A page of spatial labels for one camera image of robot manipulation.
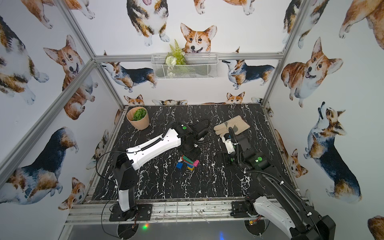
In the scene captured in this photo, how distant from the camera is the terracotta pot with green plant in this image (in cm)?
101

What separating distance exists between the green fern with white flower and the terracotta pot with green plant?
14.9 inches

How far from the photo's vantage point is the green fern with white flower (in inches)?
31.9

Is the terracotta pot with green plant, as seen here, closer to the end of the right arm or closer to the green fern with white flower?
the green fern with white flower
